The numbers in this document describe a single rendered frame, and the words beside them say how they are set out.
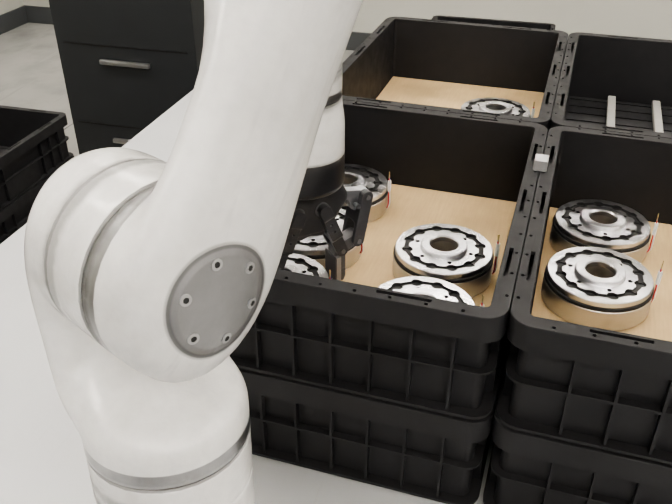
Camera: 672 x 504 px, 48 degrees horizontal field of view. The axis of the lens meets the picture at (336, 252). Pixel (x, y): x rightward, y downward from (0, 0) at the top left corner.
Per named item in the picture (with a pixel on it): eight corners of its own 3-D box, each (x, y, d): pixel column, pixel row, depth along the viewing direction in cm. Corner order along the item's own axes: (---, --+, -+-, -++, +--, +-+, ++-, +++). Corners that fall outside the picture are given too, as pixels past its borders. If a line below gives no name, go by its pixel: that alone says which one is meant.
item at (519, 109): (521, 131, 105) (521, 127, 105) (451, 119, 109) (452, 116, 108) (536, 107, 113) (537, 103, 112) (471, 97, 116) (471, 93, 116)
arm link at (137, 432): (-14, 167, 34) (53, 444, 43) (96, 237, 29) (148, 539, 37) (155, 118, 40) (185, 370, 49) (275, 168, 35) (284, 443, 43)
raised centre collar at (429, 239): (466, 263, 76) (467, 258, 75) (417, 258, 77) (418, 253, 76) (468, 238, 80) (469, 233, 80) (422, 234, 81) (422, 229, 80)
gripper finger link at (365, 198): (365, 191, 71) (347, 246, 74) (380, 193, 72) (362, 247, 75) (351, 180, 73) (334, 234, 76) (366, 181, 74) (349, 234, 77)
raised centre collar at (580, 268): (627, 291, 72) (629, 286, 71) (574, 284, 73) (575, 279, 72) (623, 264, 76) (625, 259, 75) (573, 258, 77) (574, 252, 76)
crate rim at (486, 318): (502, 347, 58) (506, 322, 56) (156, 279, 66) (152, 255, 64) (546, 142, 90) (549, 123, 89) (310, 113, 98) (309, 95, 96)
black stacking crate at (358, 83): (533, 211, 95) (547, 127, 89) (313, 179, 103) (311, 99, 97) (556, 102, 127) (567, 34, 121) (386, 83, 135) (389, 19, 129)
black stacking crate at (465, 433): (476, 521, 69) (490, 427, 62) (182, 445, 77) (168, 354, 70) (523, 284, 101) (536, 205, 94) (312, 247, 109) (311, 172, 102)
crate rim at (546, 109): (546, 142, 90) (549, 123, 89) (310, 113, 98) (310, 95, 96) (566, 45, 122) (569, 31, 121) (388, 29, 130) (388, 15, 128)
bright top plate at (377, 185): (373, 212, 86) (373, 207, 85) (291, 198, 88) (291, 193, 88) (396, 174, 94) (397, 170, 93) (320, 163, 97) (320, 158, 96)
